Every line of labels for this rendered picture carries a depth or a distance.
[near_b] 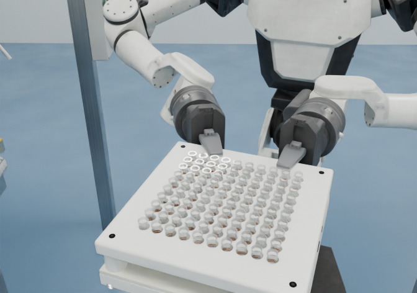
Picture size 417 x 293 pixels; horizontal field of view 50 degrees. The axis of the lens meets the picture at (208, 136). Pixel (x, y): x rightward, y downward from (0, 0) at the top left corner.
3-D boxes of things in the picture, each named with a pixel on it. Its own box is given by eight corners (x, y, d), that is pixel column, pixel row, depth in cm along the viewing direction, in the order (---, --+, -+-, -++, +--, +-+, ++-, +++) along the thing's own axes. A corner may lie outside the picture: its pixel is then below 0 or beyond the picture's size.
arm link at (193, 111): (236, 105, 70) (219, 78, 80) (176, 110, 68) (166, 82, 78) (234, 172, 76) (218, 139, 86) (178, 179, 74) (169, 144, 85)
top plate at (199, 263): (304, 314, 45) (306, 300, 44) (95, 254, 52) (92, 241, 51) (332, 180, 65) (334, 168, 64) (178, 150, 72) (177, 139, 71)
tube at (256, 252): (258, 300, 52) (260, 254, 48) (247, 297, 52) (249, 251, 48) (261, 292, 53) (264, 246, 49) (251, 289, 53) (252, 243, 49)
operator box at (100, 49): (116, 45, 179) (109, -22, 166) (108, 60, 164) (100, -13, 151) (101, 45, 179) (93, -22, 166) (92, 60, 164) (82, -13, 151)
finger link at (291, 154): (272, 166, 64) (286, 148, 69) (293, 172, 63) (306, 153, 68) (272, 157, 63) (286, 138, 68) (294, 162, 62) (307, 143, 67)
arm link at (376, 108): (312, 131, 83) (384, 133, 83) (319, 86, 79) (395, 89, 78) (306, 115, 89) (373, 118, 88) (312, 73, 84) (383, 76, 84)
